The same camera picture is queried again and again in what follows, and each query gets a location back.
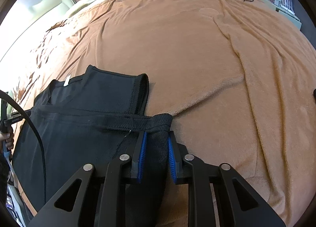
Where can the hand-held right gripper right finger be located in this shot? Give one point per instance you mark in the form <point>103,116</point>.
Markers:
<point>172,161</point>

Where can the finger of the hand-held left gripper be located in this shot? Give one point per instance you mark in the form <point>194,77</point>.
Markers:
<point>23,113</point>

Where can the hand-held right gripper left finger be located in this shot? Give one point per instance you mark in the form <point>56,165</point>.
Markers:
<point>142,159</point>

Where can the black knit garment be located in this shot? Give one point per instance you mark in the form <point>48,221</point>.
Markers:
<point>81,138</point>

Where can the person's left hand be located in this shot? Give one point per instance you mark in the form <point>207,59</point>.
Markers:
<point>8,140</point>

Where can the brown fleece blanket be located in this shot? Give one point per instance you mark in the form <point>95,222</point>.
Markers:
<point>185,56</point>

